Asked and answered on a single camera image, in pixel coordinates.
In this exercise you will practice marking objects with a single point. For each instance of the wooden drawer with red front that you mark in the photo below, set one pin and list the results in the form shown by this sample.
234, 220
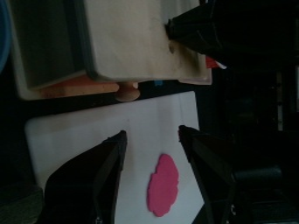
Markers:
81, 87

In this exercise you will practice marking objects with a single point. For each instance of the small blue toy piece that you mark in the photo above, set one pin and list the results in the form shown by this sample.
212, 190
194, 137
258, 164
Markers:
158, 83

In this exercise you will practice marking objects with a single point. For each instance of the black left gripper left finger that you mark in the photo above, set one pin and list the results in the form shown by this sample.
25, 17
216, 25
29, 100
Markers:
83, 180

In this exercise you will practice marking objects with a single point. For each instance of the white cutting board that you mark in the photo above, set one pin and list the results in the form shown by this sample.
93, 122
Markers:
155, 122

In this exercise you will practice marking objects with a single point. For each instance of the light wooden drawer box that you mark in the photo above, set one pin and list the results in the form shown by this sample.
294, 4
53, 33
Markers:
128, 43

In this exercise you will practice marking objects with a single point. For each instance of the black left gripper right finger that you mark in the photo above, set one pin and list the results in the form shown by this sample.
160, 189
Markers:
212, 175

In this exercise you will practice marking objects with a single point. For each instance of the small red toy piece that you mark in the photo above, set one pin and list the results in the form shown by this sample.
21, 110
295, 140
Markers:
212, 63

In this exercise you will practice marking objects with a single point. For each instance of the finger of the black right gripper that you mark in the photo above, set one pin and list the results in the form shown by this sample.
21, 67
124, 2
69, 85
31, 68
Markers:
183, 27

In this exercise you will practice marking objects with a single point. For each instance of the blue toy pot bowl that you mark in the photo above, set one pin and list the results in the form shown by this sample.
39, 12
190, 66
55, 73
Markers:
3, 38

